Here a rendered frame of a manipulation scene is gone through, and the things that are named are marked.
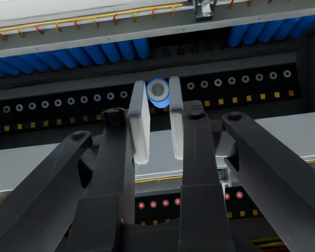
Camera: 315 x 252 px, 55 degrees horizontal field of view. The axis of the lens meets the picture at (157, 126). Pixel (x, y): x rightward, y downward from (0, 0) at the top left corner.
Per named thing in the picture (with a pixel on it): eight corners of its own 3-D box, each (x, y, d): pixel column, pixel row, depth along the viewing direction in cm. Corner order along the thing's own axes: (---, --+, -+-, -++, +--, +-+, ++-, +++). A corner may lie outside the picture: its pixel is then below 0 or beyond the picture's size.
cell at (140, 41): (136, 46, 42) (129, 25, 36) (149, 45, 42) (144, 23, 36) (138, 59, 42) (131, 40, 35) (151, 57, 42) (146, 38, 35)
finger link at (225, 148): (186, 135, 14) (250, 129, 14) (181, 101, 19) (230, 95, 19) (188, 163, 15) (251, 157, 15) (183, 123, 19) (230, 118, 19)
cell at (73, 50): (78, 54, 42) (61, 35, 36) (91, 52, 42) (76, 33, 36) (79, 67, 42) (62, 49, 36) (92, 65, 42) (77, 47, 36)
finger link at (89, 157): (132, 170, 15) (72, 177, 15) (137, 129, 20) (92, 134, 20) (127, 143, 14) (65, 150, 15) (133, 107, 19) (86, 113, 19)
